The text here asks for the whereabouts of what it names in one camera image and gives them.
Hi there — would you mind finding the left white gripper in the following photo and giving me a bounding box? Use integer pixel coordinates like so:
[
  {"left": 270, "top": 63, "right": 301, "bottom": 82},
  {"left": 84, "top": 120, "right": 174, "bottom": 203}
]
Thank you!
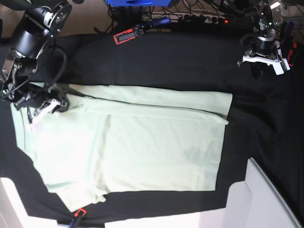
[{"left": 237, "top": 47, "right": 290, "bottom": 80}]

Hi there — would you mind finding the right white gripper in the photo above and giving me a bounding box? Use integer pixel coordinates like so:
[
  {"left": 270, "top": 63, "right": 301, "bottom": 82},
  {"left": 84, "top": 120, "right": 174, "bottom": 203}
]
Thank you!
[{"left": 29, "top": 98, "right": 70, "bottom": 133}]

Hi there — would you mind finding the light green T-shirt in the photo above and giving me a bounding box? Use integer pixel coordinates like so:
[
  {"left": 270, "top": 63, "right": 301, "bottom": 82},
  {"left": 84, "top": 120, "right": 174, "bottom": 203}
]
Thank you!
[{"left": 11, "top": 85, "right": 233, "bottom": 212}]

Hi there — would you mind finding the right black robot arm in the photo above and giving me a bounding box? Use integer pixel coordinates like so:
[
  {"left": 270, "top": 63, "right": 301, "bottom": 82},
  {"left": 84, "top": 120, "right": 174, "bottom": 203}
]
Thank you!
[{"left": 0, "top": 0, "right": 72, "bottom": 127}]

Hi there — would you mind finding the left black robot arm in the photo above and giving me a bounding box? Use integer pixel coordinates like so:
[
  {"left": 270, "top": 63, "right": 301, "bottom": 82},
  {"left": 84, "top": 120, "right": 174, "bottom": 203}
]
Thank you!
[{"left": 237, "top": 0, "right": 290, "bottom": 75}]

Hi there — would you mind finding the orange black clamp top right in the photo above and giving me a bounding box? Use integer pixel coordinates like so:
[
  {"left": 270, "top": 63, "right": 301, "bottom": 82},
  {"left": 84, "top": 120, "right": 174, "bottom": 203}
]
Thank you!
[{"left": 279, "top": 22, "right": 297, "bottom": 67}]

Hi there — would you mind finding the orange black clamp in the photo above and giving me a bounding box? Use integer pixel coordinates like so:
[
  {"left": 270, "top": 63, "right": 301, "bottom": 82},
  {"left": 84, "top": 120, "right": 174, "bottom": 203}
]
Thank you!
[
  {"left": 279, "top": 22, "right": 297, "bottom": 67},
  {"left": 113, "top": 17, "right": 171, "bottom": 45}
]

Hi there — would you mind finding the black table cloth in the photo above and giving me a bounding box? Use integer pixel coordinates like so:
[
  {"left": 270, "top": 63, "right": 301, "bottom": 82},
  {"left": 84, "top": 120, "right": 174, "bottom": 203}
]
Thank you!
[{"left": 0, "top": 32, "right": 304, "bottom": 226}]

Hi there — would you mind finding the white power strip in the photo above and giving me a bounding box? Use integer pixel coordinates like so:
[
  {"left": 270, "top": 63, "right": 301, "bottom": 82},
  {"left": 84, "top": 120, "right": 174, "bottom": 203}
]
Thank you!
[{"left": 143, "top": 12, "right": 230, "bottom": 25}]

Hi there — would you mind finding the orange black clamp top centre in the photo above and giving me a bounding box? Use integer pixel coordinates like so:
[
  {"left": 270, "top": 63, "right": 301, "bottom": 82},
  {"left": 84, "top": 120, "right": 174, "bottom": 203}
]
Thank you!
[{"left": 113, "top": 17, "right": 171, "bottom": 45}]

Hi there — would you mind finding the orange blue clamp bottom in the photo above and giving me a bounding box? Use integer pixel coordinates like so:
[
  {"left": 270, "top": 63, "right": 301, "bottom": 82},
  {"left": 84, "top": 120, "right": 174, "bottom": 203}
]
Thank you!
[{"left": 68, "top": 208, "right": 87, "bottom": 228}]

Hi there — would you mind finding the blue plastic box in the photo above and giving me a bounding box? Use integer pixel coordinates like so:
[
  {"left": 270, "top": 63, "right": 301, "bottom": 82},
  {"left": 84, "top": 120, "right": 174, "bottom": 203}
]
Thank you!
[{"left": 105, "top": 0, "right": 171, "bottom": 7}]

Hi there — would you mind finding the white foam board left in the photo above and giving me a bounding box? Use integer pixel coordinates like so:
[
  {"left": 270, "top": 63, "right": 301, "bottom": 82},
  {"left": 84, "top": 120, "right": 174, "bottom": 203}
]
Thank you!
[{"left": 0, "top": 178, "right": 58, "bottom": 228}]

